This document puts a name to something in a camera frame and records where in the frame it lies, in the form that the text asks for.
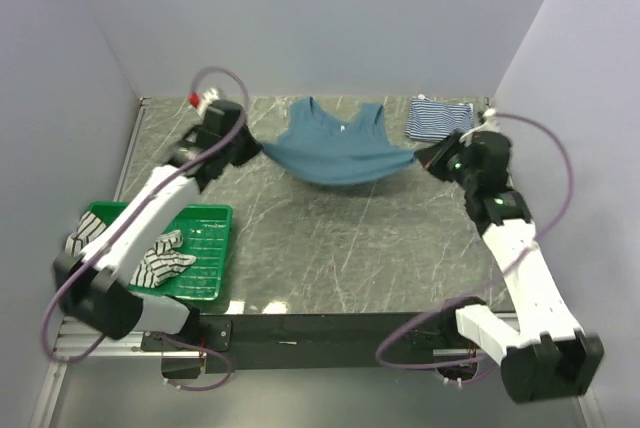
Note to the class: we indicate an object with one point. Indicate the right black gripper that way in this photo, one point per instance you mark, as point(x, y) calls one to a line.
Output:
point(433, 157)

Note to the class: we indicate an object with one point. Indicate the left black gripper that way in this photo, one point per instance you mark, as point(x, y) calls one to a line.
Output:
point(254, 147)

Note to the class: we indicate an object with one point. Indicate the blue white striped tank top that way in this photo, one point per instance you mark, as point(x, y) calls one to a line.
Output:
point(433, 121)

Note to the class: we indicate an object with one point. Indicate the plain blue tank top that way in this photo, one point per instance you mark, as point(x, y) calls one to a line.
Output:
point(319, 148)

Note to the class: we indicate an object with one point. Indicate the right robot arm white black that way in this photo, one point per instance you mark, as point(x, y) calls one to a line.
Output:
point(548, 355)

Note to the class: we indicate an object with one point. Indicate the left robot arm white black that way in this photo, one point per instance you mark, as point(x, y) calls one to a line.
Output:
point(93, 287)

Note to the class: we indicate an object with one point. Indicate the black white striped tank top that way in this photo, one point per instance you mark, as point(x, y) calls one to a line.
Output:
point(160, 263)

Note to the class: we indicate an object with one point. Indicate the green plastic basket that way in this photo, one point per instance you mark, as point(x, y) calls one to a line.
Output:
point(206, 231)

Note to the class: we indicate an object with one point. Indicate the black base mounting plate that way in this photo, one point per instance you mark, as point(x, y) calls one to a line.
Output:
point(218, 344)

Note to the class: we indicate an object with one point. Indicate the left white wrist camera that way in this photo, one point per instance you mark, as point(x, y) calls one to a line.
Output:
point(201, 101)

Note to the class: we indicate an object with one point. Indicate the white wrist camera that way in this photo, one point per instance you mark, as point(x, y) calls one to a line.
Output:
point(201, 101)
point(488, 123)

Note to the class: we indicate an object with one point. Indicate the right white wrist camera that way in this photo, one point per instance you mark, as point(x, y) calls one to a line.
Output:
point(488, 123)

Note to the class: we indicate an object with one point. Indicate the aluminium rail frame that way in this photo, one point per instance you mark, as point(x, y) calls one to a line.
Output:
point(74, 338)

